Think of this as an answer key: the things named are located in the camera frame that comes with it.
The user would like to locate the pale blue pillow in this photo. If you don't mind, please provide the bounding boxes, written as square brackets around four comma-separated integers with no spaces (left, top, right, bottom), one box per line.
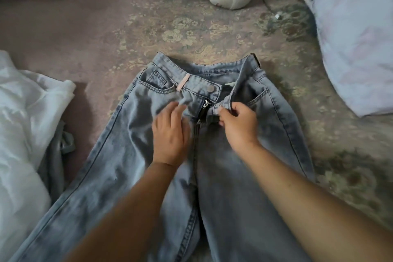
[302,0,393,118]

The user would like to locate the light blue denim jeans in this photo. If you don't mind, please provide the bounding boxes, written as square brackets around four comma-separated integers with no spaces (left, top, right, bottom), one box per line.
[9,51,317,262]

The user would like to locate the person's left forearm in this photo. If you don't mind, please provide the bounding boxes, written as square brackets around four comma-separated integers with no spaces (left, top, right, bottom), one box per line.
[63,161,182,262]

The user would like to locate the pink floral bed sheet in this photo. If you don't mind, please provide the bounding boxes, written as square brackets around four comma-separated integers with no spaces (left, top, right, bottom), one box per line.
[0,0,393,241]

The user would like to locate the grey garment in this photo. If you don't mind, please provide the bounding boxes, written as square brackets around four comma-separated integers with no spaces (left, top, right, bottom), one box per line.
[37,121,76,205]

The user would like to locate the person's right hand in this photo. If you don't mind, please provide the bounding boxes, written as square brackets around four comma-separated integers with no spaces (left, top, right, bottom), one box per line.
[218,102,262,154]

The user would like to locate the white garment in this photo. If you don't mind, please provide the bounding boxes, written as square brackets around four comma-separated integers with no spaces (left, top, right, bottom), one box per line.
[0,50,77,262]

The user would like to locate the person's right forearm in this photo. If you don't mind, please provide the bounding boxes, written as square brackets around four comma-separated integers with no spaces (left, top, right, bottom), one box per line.
[232,141,393,262]

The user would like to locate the person's left hand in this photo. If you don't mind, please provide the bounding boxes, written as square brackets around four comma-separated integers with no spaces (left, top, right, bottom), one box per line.
[152,101,191,167]

